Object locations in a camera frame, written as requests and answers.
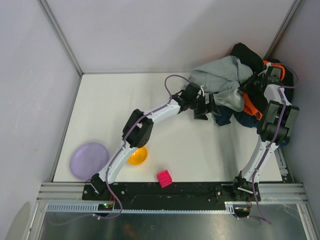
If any right aluminium corner post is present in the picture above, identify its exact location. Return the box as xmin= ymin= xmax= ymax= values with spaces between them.
xmin=263 ymin=0 xmax=305 ymax=60

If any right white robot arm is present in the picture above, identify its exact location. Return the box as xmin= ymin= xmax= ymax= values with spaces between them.
xmin=231 ymin=61 xmax=300 ymax=201

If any aluminium corner post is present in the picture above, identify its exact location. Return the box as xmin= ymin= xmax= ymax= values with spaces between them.
xmin=37 ymin=0 xmax=84 ymax=77
xmin=263 ymin=0 xmax=305 ymax=60

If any purple plastic plate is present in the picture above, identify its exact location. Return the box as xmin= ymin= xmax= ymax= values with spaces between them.
xmin=69 ymin=142 xmax=110 ymax=181

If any yellow plastic bowl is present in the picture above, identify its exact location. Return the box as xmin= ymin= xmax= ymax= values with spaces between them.
xmin=127 ymin=146 xmax=148 ymax=166

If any left aluminium corner post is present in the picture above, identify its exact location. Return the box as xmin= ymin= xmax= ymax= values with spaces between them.
xmin=37 ymin=0 xmax=84 ymax=77

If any grey cloth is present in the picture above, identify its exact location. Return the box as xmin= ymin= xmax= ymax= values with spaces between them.
xmin=189 ymin=55 xmax=253 ymax=112

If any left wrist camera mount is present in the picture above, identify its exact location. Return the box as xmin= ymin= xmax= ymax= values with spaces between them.
xmin=198 ymin=85 xmax=205 ymax=97

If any grey slotted cable duct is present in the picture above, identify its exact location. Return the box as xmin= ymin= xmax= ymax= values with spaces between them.
xmin=45 ymin=202 xmax=249 ymax=214

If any dark blue cloth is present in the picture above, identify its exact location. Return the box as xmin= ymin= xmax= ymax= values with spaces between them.
xmin=212 ymin=101 xmax=299 ymax=146

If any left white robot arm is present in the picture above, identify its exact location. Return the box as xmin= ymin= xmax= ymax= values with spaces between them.
xmin=90 ymin=82 xmax=221 ymax=197

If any orange cloth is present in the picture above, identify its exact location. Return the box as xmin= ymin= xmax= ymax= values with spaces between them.
xmin=239 ymin=59 xmax=287 ymax=120

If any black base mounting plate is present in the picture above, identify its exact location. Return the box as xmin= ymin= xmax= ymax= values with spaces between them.
xmin=82 ymin=181 xmax=261 ymax=211

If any aluminium frame rail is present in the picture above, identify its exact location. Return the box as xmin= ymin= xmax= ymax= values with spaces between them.
xmin=28 ymin=144 xmax=320 ymax=240

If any pink cube block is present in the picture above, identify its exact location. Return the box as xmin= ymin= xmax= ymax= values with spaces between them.
xmin=156 ymin=170 xmax=173 ymax=188

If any black cloth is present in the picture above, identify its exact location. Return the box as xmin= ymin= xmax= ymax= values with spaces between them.
xmin=229 ymin=43 xmax=294 ymax=102

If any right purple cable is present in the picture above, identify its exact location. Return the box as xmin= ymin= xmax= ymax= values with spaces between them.
xmin=251 ymin=65 xmax=299 ymax=225

